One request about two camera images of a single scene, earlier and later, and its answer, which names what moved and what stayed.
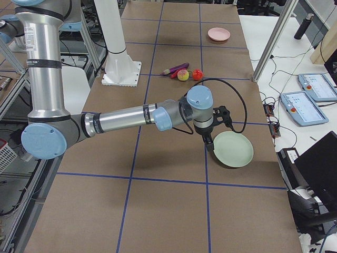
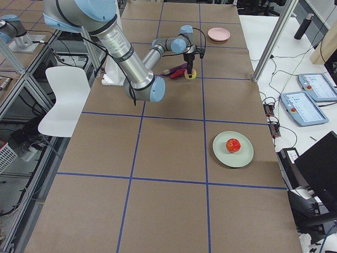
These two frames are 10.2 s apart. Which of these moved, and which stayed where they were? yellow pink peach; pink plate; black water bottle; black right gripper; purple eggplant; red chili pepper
Moved: black right gripper; yellow pink peach
Stayed: black water bottle; purple eggplant; pink plate; red chili pepper
